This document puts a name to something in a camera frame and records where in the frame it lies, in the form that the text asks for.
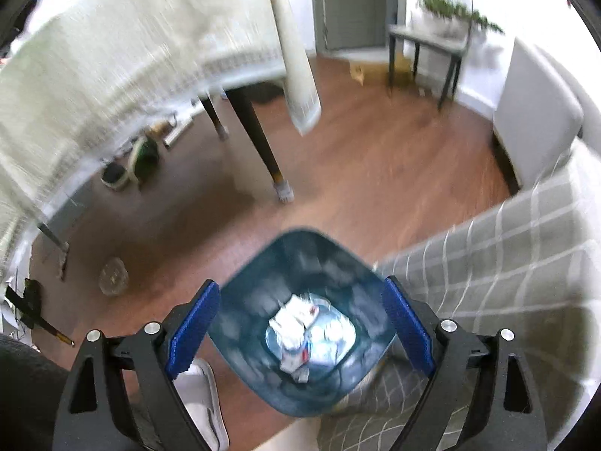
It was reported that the white paper ball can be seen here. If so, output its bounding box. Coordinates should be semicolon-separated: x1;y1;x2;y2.
269;294;319;384

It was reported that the dark teal trash bin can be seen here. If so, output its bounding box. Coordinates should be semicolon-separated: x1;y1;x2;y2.
209;229;395;418

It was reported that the white slipper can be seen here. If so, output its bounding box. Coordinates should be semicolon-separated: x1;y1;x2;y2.
173;359;230;451

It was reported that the grey checked tablecloth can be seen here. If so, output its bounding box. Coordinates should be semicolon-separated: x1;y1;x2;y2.
316;150;601;451

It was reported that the black table leg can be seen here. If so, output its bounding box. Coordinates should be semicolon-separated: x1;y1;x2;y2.
200;98;229;141
225;88;294;204

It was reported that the grey armchair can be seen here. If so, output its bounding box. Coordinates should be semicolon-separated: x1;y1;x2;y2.
493;39;600;188

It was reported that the flat cardboard box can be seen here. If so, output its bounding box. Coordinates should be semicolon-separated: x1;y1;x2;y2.
349;53;414;86

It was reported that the beige patterned tablecloth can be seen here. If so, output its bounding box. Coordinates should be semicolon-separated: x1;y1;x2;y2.
1;0;321;270

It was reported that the grey dining chair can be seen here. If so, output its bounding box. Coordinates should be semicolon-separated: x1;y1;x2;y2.
387;4;473;113

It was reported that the potted green plant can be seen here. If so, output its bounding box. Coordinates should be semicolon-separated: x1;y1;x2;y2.
419;0;504;40

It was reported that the grey door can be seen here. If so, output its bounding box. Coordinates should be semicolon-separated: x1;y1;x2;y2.
312;0;406;54

